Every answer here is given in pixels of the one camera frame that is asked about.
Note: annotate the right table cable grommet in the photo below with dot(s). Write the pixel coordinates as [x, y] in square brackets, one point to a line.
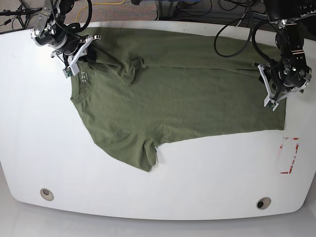
[263, 203]

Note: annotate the table cable grommet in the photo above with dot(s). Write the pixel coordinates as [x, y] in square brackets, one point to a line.
[263, 203]
[46, 194]

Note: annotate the black tripod stand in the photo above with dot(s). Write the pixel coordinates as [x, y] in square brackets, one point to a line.
[22, 14]

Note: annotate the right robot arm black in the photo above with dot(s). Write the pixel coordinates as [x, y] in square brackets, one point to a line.
[50, 28]

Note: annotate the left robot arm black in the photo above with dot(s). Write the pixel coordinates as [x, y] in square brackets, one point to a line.
[285, 14]

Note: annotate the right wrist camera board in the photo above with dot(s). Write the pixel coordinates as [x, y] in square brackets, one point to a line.
[67, 73]

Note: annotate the olive green T-shirt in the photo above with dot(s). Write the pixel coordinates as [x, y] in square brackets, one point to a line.
[150, 87]

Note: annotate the red tape rectangle marking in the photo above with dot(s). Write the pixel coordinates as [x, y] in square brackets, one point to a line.
[287, 155]

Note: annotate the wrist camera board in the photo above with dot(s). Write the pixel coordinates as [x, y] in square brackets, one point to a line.
[67, 73]
[271, 105]

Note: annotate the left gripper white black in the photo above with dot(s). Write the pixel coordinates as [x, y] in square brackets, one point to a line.
[280, 83]

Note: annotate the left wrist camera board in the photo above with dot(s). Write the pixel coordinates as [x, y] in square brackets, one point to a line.
[271, 105]

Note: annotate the left table cable grommet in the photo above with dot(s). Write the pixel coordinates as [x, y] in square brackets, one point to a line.
[46, 194]

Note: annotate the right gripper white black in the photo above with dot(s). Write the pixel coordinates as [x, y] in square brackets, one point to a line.
[74, 50]

